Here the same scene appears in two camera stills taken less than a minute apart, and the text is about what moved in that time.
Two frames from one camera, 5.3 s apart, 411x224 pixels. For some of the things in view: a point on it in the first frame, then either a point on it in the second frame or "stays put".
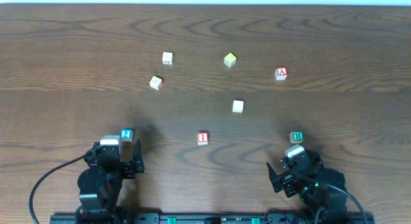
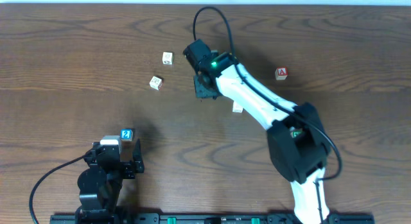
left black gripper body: x=125 y=168 stays put
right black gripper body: x=287 y=181 to x=203 y=89
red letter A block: x=281 y=73 stays put
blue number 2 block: x=126 y=135 stays put
